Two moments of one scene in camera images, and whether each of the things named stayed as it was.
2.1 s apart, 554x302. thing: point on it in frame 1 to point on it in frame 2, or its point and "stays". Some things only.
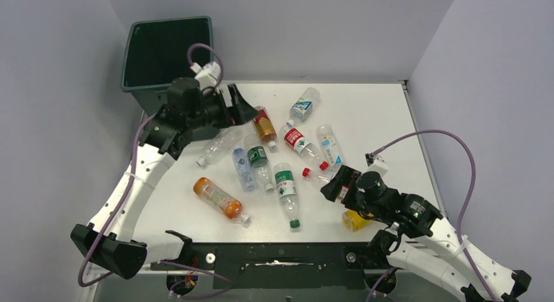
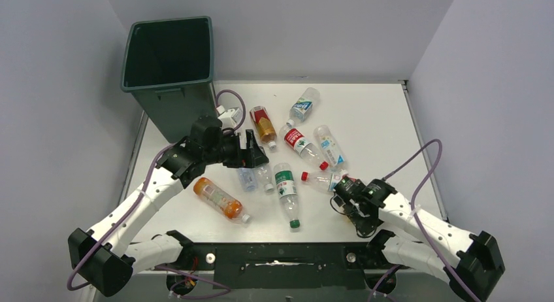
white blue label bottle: (330, 146) stays
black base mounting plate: (275, 265) stays
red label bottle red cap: (298, 142) stays
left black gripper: (242, 112) to (251, 157)
